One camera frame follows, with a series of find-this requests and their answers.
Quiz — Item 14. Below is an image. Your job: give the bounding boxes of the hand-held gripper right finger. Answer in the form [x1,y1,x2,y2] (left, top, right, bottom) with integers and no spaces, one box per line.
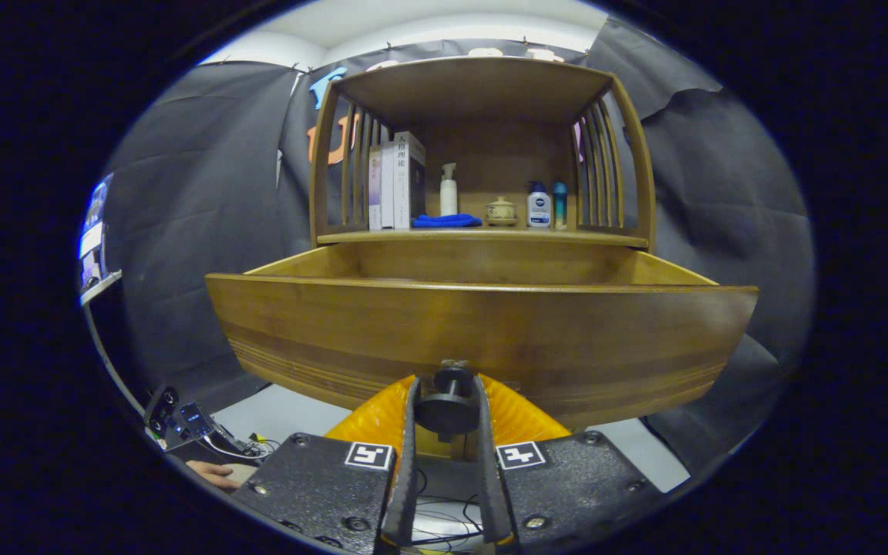
[473,374,664,554]

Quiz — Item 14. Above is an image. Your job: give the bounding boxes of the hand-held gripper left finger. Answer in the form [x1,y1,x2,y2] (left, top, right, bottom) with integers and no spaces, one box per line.
[230,375,423,554]

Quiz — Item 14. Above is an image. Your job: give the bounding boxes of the black drawer knob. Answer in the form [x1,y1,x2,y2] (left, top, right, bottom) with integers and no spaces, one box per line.
[414,362,482,442]

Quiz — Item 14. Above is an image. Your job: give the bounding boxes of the wooden drawer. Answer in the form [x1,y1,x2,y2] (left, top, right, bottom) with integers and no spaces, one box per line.
[205,240,759,431]

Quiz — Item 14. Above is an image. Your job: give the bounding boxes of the wooden countertop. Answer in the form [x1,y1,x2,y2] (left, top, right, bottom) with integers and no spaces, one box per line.
[317,224,649,249]

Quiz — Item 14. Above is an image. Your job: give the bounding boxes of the wooden cabinet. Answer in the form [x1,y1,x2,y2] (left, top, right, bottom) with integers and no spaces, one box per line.
[308,55,657,251]

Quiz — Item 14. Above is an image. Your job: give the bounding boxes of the black electronic device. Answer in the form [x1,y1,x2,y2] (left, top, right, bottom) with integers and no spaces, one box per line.
[145,385,217,452]

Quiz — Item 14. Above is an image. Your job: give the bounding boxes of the blue folded cloth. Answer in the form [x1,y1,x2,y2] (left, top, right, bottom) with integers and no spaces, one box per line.
[412,214,483,229]

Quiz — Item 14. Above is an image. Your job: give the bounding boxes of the beige lidded ceramic teacup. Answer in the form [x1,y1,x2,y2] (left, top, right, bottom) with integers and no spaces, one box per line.
[486,197,519,227]

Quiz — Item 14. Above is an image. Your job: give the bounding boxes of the white lotion bottle blue cap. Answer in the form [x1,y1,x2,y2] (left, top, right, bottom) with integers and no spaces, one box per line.
[526,181,552,228]

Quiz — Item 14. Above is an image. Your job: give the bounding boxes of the white pump bottle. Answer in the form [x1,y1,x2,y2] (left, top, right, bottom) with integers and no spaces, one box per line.
[439,163,459,217]

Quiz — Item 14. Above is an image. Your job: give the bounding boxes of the thin white book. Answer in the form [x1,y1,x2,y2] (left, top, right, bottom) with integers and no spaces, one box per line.
[380,141,396,230]

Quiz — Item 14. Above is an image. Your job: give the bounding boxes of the lavender book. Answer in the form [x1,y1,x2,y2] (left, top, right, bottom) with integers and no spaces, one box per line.
[368,146,383,231]

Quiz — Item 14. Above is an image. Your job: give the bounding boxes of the thick grey white book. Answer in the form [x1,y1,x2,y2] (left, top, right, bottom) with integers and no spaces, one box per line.
[392,131,427,230]

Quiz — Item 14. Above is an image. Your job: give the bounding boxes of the white side shelf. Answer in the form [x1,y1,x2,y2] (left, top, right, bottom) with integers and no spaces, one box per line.
[80,270,123,307]

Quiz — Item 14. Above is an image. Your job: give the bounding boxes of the lit monitor screen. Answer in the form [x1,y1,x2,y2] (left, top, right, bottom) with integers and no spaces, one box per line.
[78,173,115,294]

